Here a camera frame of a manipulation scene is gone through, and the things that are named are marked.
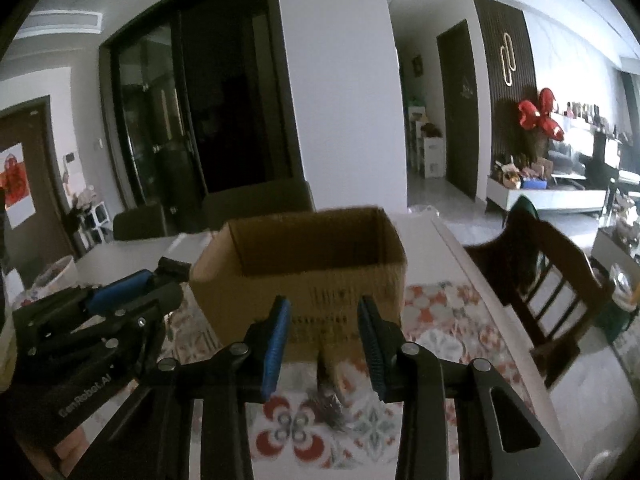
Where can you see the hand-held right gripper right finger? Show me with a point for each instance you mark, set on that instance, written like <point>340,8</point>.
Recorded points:
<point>372,350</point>

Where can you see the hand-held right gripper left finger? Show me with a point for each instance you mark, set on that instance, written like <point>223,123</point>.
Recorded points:
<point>275,350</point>

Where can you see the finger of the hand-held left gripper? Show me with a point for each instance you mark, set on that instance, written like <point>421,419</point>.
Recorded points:
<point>174,266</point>
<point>122,290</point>

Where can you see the dark green snack packet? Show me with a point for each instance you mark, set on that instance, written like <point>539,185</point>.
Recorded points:
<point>327,400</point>

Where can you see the brown cardboard box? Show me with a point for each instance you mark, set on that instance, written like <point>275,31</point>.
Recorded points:
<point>300,270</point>

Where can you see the dark green upholstered chair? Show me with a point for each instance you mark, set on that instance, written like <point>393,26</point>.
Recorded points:
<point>257,202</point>
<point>140,221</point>

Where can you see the white woven basket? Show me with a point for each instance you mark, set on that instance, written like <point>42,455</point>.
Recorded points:
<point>55,276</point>

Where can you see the floral patterned tablecloth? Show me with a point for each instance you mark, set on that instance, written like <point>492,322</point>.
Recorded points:
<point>450,340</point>

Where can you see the dark glass sliding door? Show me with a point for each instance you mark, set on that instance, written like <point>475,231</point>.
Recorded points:
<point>200,105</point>

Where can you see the dark wooden slatted chair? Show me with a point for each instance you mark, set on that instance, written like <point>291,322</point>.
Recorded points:
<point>545,285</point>

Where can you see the white storage box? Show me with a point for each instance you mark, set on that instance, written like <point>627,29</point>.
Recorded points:
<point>432,156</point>

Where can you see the green backed chair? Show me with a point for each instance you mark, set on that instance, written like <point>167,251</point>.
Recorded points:
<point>525,210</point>

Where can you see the white low cabinet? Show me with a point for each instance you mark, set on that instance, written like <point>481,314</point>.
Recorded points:
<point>540,192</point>

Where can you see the dark wooden door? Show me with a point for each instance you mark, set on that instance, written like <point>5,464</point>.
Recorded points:
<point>460,110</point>

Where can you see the red flower decoration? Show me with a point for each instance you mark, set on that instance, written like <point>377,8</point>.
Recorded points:
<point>540,116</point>

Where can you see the red wall poster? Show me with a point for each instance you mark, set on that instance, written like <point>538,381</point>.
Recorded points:
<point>15,181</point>

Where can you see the dark slatted wall panel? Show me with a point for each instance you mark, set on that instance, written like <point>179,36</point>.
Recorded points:
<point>507,75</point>

